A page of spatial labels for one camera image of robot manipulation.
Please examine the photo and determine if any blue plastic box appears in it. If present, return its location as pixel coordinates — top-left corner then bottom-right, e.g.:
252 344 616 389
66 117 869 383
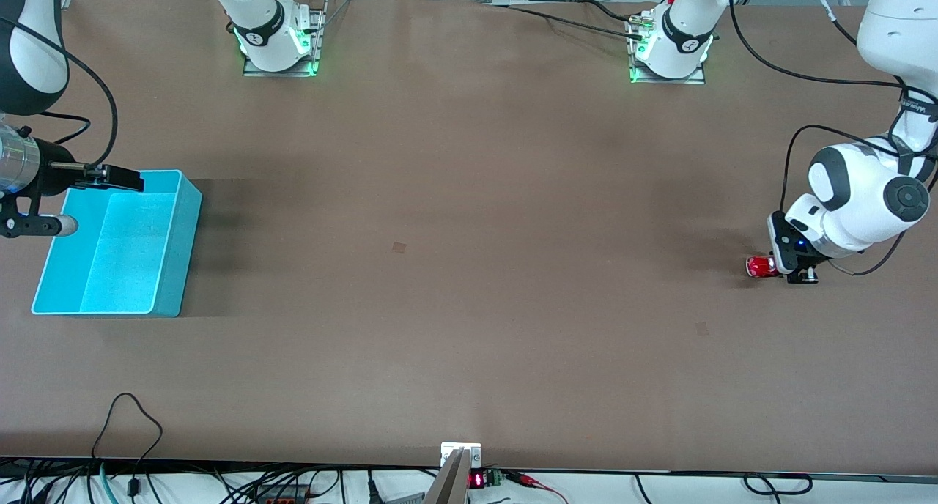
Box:
31 169 203 319

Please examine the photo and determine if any black orange connector box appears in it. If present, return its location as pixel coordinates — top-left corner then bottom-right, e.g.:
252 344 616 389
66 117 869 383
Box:
253 483 309 504

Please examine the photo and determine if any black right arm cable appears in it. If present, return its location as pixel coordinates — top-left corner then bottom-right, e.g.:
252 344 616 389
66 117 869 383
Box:
0 17 119 169

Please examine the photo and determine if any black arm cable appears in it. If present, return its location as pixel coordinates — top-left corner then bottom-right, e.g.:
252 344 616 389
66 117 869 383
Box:
728 0 938 278
0 17 119 169

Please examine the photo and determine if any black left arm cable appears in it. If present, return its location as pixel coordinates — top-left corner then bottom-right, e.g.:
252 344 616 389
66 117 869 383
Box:
728 0 938 278

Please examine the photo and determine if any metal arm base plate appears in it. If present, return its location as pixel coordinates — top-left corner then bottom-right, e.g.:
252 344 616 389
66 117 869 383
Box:
242 0 328 78
629 12 708 86

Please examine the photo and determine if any black coiled cable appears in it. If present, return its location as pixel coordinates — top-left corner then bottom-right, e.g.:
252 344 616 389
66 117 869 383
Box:
742 472 814 497

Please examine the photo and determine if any thin black looped cable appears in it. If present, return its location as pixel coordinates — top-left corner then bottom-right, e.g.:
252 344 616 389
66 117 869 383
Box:
92 393 163 484

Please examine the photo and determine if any black cable on table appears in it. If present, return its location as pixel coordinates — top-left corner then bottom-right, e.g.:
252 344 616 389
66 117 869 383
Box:
480 1 649 43

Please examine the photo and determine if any red clip wire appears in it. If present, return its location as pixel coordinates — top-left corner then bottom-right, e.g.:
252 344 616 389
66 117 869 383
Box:
506 470 569 504

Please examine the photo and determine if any white edge bracket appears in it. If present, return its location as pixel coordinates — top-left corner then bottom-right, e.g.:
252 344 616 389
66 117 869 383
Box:
440 442 482 468

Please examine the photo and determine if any aluminium camera post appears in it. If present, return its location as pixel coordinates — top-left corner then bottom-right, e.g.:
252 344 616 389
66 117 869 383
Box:
423 448 472 504

